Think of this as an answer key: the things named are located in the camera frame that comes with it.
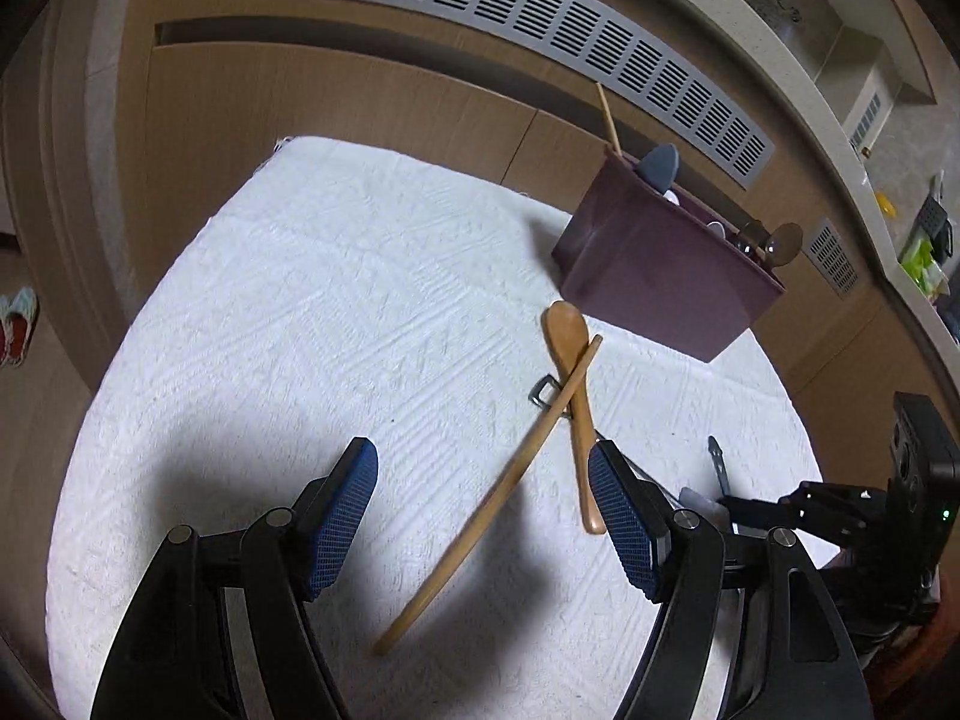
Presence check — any black slotted-handle spoon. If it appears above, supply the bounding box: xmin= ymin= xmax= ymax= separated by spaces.
xmin=708 ymin=436 xmax=732 ymax=497

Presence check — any long wooden chopstick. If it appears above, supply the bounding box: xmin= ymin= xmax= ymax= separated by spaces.
xmin=373 ymin=335 xmax=604 ymax=656
xmin=594 ymin=82 xmax=623 ymax=158

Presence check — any small black metal spatula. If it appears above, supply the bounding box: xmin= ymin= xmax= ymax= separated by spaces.
xmin=529 ymin=374 xmax=560 ymax=411

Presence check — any white plastic spoon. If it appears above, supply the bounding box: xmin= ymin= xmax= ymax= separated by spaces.
xmin=706 ymin=220 xmax=727 ymax=241

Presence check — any wooden spoon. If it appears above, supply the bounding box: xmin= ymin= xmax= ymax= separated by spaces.
xmin=542 ymin=299 xmax=609 ymax=536

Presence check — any smoky translucent plastic spoon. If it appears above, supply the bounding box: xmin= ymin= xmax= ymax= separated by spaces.
xmin=757 ymin=223 xmax=804 ymax=270

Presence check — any blue plastic rice spoon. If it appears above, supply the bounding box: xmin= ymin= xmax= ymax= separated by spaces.
xmin=635 ymin=143 xmax=680 ymax=193

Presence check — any maroon plastic utensil caddy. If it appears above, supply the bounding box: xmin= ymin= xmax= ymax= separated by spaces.
xmin=551 ymin=151 xmax=784 ymax=362

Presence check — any small grey vent grille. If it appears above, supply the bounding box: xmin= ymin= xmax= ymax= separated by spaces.
xmin=804 ymin=218 xmax=859 ymax=298

